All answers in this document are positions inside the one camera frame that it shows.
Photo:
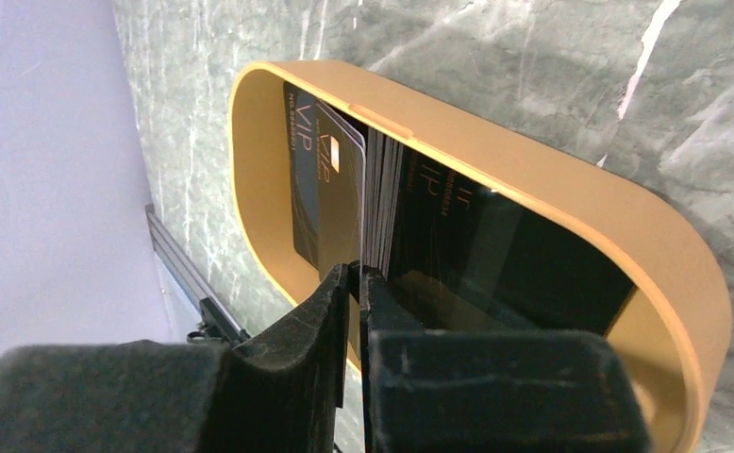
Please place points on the aluminium frame rail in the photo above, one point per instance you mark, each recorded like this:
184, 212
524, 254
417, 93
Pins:
195, 312

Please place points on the stack of black cards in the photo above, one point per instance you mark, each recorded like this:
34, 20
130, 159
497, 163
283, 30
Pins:
456, 254

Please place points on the orange oval plastic tray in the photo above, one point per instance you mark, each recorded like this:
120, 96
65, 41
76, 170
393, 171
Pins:
673, 333

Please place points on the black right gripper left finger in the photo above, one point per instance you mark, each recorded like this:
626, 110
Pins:
277, 392

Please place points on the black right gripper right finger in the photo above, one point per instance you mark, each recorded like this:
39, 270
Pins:
524, 390

